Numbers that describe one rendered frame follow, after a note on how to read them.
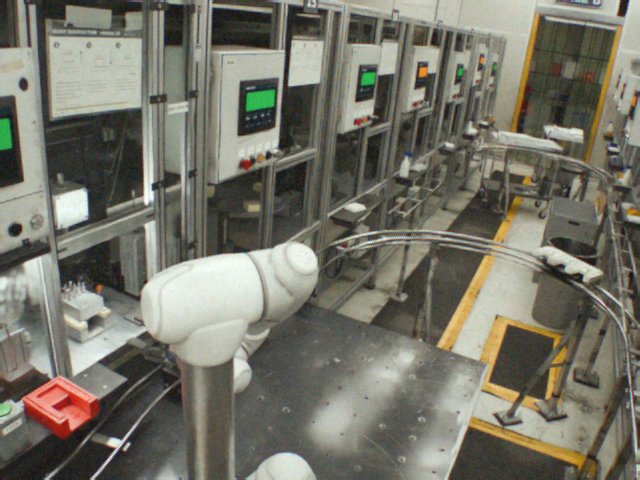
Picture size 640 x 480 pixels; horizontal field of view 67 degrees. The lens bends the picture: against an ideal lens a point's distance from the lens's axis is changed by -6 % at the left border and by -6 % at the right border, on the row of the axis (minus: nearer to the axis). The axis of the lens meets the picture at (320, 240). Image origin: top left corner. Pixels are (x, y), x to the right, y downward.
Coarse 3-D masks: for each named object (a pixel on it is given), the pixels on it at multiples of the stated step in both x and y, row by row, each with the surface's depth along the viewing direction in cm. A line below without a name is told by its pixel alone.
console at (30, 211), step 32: (0, 64) 102; (32, 64) 108; (0, 96) 104; (32, 96) 111; (32, 128) 113; (32, 160) 115; (0, 192) 110; (32, 192) 117; (0, 224) 112; (32, 224) 119
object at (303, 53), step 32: (224, 0) 165; (224, 32) 170; (256, 32) 186; (288, 32) 205; (288, 64) 212; (320, 64) 236; (288, 96) 219; (288, 128) 227; (320, 160) 265; (224, 192) 196; (256, 192) 217; (224, 224) 202; (256, 224) 224
